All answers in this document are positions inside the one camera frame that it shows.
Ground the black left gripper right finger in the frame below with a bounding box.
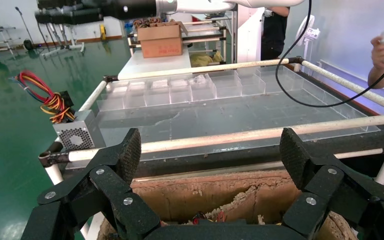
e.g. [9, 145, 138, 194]
[279, 127, 384, 240]

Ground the white pipe rack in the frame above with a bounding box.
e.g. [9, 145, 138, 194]
[38, 56, 384, 186]

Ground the white standing fan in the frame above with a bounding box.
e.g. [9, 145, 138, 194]
[294, 14, 322, 62]

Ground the black camera cable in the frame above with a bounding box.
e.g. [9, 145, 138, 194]
[274, 0, 384, 109]

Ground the worn brown cardboard box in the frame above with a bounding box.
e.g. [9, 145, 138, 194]
[97, 170, 359, 240]

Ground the yellow bag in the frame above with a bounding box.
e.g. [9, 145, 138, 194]
[190, 51, 224, 69]

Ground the operator forearm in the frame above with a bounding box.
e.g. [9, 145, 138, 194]
[367, 62, 384, 90]

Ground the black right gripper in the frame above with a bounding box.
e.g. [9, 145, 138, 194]
[34, 0, 157, 26]

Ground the black pole stand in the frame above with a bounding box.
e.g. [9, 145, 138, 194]
[14, 6, 36, 51]

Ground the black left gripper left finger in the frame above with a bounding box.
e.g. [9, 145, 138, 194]
[20, 128, 162, 240]

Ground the white work table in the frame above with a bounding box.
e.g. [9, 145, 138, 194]
[117, 46, 194, 80]

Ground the background pipe shelf rack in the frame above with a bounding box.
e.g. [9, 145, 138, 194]
[127, 18, 229, 65]

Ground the white robot column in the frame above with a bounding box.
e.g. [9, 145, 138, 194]
[236, 4, 266, 64]

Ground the clear acrylic divider tray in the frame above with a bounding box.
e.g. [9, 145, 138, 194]
[95, 65, 382, 160]

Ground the cardboard box with red print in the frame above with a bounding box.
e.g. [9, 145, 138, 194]
[136, 21, 189, 60]

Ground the person in black clothes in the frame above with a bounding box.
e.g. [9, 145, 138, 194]
[261, 6, 291, 61]

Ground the power supply with red wires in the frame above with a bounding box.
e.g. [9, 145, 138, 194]
[9, 69, 107, 153]

